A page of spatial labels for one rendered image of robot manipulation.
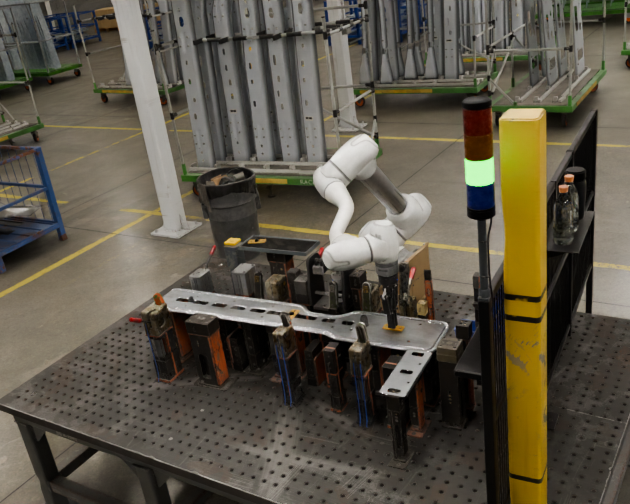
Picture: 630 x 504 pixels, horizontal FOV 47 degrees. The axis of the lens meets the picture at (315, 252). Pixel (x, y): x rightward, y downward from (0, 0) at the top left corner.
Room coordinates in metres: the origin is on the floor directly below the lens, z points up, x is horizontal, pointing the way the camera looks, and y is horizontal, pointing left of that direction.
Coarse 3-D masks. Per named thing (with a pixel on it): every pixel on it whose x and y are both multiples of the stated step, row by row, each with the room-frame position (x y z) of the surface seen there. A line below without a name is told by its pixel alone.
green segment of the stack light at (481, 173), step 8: (488, 160) 1.66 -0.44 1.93; (472, 168) 1.66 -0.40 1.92; (480, 168) 1.65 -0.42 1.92; (488, 168) 1.66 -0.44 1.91; (472, 176) 1.66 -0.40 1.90; (480, 176) 1.65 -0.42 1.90; (488, 176) 1.66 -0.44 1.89; (472, 184) 1.66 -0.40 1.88; (480, 184) 1.65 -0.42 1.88; (488, 184) 1.66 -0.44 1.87
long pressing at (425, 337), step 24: (192, 312) 2.91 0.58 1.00; (216, 312) 2.87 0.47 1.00; (240, 312) 2.84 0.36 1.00; (264, 312) 2.81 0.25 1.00; (288, 312) 2.78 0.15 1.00; (312, 312) 2.74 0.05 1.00; (360, 312) 2.69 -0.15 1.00; (336, 336) 2.53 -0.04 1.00; (384, 336) 2.47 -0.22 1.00; (408, 336) 2.45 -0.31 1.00; (432, 336) 2.42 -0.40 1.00
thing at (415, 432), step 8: (416, 384) 2.24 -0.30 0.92; (416, 392) 2.24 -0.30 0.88; (416, 400) 2.24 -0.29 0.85; (416, 408) 2.25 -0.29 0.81; (416, 416) 2.25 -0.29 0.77; (424, 416) 2.27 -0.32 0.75; (416, 424) 2.25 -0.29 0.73; (424, 424) 2.26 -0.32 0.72; (408, 432) 2.25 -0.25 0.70; (416, 432) 2.24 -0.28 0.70; (424, 432) 2.23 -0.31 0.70
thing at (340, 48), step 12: (336, 0) 9.35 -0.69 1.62; (336, 12) 9.36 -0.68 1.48; (336, 36) 9.38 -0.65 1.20; (336, 48) 9.40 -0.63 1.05; (348, 48) 9.46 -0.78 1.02; (336, 60) 9.41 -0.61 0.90; (348, 60) 9.43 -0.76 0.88; (336, 72) 9.42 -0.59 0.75; (348, 72) 9.41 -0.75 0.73; (336, 84) 9.43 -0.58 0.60; (348, 84) 9.38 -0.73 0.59; (348, 96) 9.35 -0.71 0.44; (348, 108) 9.35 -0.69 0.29; (348, 120) 9.37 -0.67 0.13
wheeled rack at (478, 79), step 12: (492, 0) 10.36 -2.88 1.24; (492, 12) 10.36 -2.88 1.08; (468, 24) 10.52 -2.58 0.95; (480, 24) 10.45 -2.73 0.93; (492, 24) 10.36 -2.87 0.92; (420, 36) 10.89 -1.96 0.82; (468, 48) 10.52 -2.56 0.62; (492, 60) 10.24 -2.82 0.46; (468, 72) 10.29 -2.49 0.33; (480, 72) 10.41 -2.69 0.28; (492, 72) 10.29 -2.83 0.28; (384, 84) 10.36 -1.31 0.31; (396, 84) 10.25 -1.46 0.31; (408, 84) 10.15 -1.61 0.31; (420, 84) 10.06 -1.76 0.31; (432, 84) 9.97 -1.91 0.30; (444, 84) 9.88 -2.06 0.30; (456, 84) 9.79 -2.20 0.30; (468, 84) 9.70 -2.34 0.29; (480, 84) 9.69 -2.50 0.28; (468, 96) 9.72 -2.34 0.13
